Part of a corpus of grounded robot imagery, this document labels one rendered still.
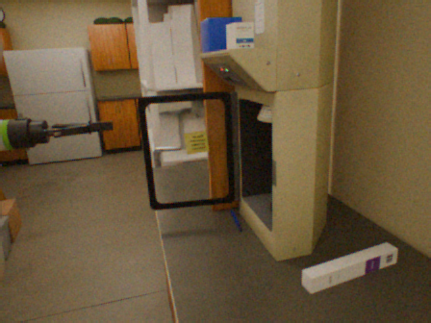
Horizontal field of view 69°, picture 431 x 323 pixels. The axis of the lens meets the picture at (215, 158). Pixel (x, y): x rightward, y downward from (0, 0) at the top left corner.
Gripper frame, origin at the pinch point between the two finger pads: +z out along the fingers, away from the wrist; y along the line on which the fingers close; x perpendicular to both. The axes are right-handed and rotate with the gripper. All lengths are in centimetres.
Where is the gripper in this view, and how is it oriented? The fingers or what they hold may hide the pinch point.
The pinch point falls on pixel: (101, 126)
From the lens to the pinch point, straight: 110.6
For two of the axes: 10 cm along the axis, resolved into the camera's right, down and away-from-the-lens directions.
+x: 0.5, 9.6, 2.9
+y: -2.6, -2.6, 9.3
